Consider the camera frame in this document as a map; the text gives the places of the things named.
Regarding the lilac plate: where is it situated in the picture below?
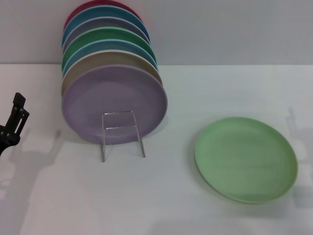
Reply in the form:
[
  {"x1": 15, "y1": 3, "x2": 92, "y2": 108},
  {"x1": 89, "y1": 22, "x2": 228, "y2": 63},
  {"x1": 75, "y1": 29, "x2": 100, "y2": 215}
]
[{"x1": 61, "y1": 64, "x2": 169, "y2": 145}]

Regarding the teal blue plate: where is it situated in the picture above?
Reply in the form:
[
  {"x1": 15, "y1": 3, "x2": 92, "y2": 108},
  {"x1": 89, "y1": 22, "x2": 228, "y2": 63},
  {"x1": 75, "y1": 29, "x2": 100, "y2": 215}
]
[{"x1": 61, "y1": 5, "x2": 150, "y2": 47}]

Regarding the grey purple plate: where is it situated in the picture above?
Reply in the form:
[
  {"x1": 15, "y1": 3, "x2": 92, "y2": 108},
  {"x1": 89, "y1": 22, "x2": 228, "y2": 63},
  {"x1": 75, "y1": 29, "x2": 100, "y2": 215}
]
[{"x1": 62, "y1": 17, "x2": 150, "y2": 49}]

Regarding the crimson red plate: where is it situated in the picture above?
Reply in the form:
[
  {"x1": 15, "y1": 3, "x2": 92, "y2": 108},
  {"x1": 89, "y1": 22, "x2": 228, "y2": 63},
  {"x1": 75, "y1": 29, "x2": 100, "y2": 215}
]
[{"x1": 64, "y1": 0, "x2": 142, "y2": 31}]

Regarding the dark green plate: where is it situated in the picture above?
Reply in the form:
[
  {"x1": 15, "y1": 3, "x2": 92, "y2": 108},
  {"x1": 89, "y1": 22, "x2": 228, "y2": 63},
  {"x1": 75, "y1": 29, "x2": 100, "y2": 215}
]
[{"x1": 61, "y1": 27, "x2": 157, "y2": 71}]

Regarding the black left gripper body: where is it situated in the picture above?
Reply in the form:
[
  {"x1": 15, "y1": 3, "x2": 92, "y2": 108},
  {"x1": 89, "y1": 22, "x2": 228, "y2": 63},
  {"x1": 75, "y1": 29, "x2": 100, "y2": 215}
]
[{"x1": 0, "y1": 124, "x2": 20, "y2": 156}]

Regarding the beige plate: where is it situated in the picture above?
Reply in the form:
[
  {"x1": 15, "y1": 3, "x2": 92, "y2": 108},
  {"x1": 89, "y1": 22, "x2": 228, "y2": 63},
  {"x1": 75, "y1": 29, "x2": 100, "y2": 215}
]
[{"x1": 61, "y1": 50, "x2": 163, "y2": 98}]

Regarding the light green plate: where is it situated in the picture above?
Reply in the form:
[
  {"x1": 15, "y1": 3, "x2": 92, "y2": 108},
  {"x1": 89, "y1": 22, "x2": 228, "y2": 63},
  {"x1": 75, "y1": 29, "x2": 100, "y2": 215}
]
[{"x1": 194, "y1": 116, "x2": 299, "y2": 205}]

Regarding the metal wire plate rack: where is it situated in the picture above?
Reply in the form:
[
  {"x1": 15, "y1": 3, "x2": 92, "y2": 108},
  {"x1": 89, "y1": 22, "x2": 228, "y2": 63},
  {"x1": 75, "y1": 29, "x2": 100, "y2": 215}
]
[{"x1": 101, "y1": 111, "x2": 147, "y2": 163}]

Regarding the light blue plate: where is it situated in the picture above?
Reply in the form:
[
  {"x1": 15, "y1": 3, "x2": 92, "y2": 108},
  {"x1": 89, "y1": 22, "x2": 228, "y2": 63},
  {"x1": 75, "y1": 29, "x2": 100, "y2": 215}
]
[{"x1": 62, "y1": 39, "x2": 159, "y2": 74}]

